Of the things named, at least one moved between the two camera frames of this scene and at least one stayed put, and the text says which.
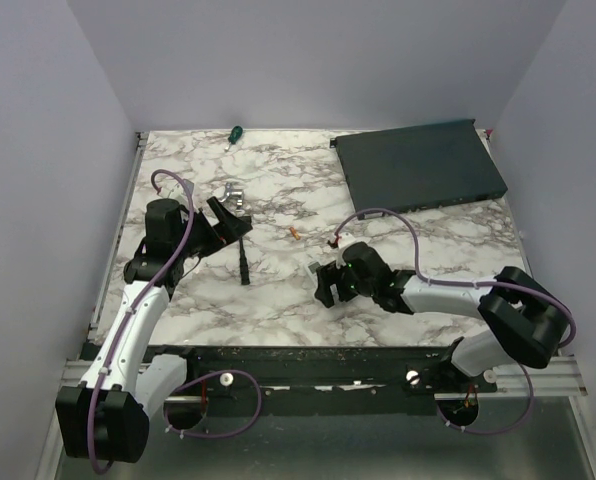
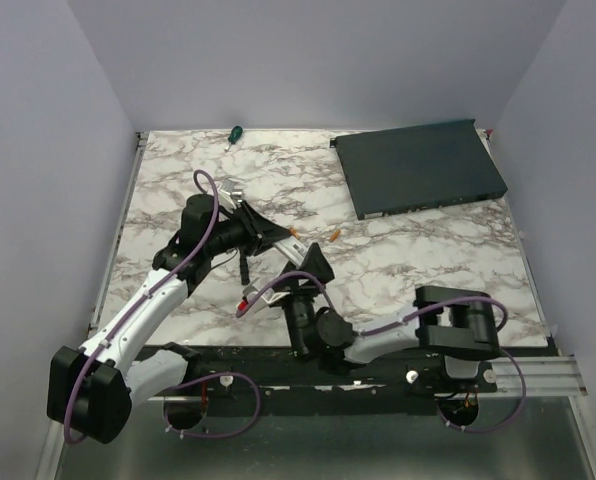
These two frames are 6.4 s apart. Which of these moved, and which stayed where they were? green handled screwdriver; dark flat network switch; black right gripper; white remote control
Moved: white remote control; black right gripper
Stayed: green handled screwdriver; dark flat network switch
